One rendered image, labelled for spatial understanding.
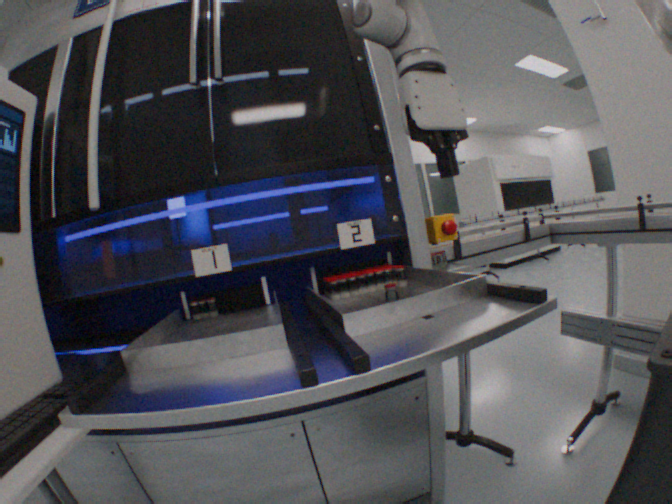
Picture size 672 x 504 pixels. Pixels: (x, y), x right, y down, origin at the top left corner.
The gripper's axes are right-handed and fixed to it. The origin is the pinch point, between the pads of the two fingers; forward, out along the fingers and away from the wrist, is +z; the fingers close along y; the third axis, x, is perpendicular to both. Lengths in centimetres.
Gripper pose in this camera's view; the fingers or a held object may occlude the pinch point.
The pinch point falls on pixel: (447, 164)
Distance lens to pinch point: 47.4
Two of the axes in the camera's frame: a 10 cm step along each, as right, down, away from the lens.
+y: -9.6, 1.8, -2.3
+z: 1.7, 9.8, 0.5
